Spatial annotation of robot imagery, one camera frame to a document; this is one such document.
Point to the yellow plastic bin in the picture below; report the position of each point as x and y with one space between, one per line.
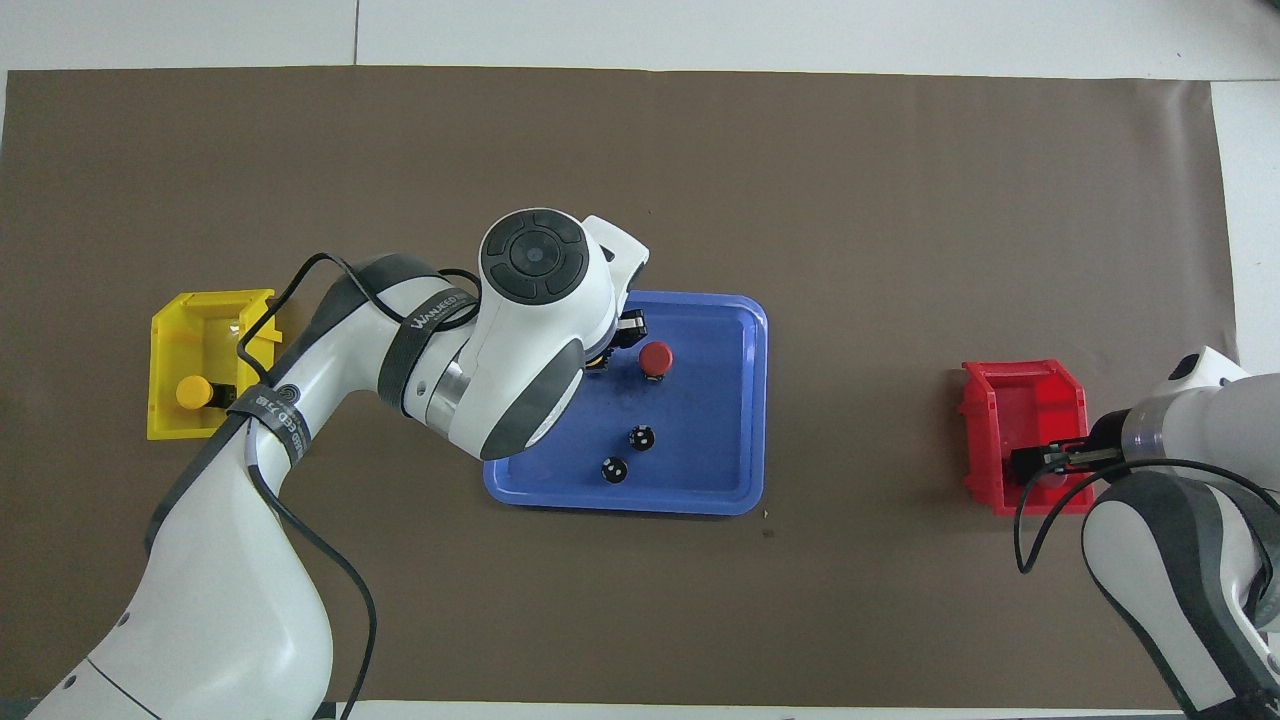
165 340

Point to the red push button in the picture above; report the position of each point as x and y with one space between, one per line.
655 357

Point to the blue plastic tray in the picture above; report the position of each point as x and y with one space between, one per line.
720 470

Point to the brown paper mat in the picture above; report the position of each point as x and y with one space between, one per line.
800 150

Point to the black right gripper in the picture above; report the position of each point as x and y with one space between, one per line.
1100 445

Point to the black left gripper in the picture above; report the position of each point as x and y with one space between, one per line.
632 328

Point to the red plastic bin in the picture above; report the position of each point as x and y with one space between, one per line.
985 440

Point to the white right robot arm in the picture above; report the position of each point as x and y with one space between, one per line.
1150 560

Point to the black cylindrical capacitor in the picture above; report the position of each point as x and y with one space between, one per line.
614 469
641 437

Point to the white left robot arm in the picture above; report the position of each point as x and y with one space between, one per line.
220 600

